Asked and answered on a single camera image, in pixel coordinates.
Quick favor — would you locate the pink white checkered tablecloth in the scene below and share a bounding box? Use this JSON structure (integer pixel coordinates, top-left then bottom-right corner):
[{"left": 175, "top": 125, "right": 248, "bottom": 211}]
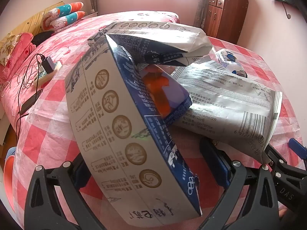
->
[{"left": 13, "top": 21, "right": 304, "bottom": 230}]

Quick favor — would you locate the folded pink quilt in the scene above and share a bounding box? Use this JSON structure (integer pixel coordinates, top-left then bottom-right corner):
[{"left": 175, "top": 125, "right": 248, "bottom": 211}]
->
[{"left": 0, "top": 32, "right": 34, "bottom": 79}]

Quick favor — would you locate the brown wooden cabinet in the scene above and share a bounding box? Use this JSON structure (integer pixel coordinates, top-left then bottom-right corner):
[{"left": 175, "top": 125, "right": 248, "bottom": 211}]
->
[{"left": 204, "top": 0, "right": 249, "bottom": 45}]

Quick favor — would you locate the black cloth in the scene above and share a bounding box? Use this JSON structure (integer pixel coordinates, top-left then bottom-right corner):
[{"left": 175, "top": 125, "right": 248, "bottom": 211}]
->
[{"left": 31, "top": 31, "right": 58, "bottom": 46}]

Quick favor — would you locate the cartoon print pillow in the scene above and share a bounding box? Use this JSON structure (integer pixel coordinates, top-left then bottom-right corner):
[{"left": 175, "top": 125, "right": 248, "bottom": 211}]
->
[
  {"left": 43, "top": 1, "right": 84, "bottom": 22},
  {"left": 41, "top": 11, "right": 86, "bottom": 33}
]

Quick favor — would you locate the white bedside cabinet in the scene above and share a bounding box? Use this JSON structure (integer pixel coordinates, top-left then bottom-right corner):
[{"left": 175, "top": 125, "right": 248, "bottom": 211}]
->
[{"left": 0, "top": 104, "right": 11, "bottom": 146}]

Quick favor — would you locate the black phone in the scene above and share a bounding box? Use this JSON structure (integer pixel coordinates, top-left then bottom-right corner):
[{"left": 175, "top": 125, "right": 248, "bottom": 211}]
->
[{"left": 20, "top": 90, "right": 44, "bottom": 115}]

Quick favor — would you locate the white and blue carton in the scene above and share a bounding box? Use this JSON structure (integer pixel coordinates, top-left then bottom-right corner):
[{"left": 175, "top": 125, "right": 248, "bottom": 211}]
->
[{"left": 65, "top": 21, "right": 213, "bottom": 227}]

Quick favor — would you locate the pink bed blanket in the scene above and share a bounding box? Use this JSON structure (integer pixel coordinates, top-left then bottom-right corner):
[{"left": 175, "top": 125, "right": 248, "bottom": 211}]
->
[{"left": 0, "top": 11, "right": 180, "bottom": 119}]

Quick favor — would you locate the small dark wrapper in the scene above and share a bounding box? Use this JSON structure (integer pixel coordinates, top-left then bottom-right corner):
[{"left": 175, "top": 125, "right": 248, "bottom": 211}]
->
[{"left": 232, "top": 69, "right": 248, "bottom": 78}]

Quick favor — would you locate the orange purple snack packet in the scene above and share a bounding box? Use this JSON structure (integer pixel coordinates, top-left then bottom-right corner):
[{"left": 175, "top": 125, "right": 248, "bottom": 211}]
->
[{"left": 141, "top": 65, "right": 193, "bottom": 125}]

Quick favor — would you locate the floral pillow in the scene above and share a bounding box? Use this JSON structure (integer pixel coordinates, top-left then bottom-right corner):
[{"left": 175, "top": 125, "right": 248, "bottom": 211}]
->
[{"left": 0, "top": 34, "right": 22, "bottom": 66}]

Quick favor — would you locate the black cable hanging off bed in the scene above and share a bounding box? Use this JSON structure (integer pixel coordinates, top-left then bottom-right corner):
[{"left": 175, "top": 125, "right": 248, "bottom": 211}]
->
[{"left": 14, "top": 110, "right": 30, "bottom": 147}]

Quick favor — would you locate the blue stool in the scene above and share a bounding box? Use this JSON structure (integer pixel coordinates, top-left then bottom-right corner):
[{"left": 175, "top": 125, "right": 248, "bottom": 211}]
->
[{"left": 6, "top": 146, "right": 18, "bottom": 160}]

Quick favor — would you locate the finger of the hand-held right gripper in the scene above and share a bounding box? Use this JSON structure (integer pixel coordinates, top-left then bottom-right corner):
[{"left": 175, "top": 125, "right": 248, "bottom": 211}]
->
[
  {"left": 288, "top": 138, "right": 307, "bottom": 161},
  {"left": 264, "top": 144, "right": 292, "bottom": 176}
]

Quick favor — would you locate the black charging cable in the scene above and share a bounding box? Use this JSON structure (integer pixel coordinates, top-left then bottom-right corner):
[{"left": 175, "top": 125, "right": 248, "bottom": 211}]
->
[{"left": 18, "top": 54, "right": 46, "bottom": 115}]

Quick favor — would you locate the beige power strip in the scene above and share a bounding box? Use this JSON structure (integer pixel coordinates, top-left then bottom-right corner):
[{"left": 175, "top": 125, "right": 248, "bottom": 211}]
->
[{"left": 34, "top": 61, "right": 63, "bottom": 87}]

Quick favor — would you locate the pink curtain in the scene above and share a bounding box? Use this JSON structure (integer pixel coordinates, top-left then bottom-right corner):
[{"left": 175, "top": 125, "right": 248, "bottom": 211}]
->
[{"left": 194, "top": 0, "right": 212, "bottom": 28}]

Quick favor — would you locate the pink bin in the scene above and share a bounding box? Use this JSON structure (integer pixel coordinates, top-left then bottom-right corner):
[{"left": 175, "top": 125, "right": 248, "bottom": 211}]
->
[{"left": 3, "top": 156, "right": 16, "bottom": 206}]

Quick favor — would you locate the yellow wooden headboard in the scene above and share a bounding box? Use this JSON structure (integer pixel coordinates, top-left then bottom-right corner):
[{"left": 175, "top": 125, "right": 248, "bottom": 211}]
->
[{"left": 0, "top": 1, "right": 66, "bottom": 49}]

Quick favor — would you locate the black charger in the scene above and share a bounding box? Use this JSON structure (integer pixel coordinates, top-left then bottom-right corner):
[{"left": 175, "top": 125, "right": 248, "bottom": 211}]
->
[{"left": 40, "top": 56, "right": 55, "bottom": 74}]

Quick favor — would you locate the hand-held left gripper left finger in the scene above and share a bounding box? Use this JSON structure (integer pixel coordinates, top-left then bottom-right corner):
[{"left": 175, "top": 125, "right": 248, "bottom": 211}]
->
[{"left": 24, "top": 153, "right": 106, "bottom": 230}]

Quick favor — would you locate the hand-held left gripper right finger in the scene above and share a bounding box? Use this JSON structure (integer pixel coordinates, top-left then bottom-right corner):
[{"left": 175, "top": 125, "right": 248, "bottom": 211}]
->
[{"left": 200, "top": 136, "right": 281, "bottom": 230}]

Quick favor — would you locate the white blue plastic packet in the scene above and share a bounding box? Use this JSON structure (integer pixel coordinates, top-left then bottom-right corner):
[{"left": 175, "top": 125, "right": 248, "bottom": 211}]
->
[{"left": 215, "top": 49, "right": 243, "bottom": 73}]

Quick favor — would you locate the grey wet wipe packet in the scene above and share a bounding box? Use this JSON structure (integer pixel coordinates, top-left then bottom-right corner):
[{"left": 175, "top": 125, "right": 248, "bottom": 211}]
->
[{"left": 171, "top": 61, "right": 283, "bottom": 164}]

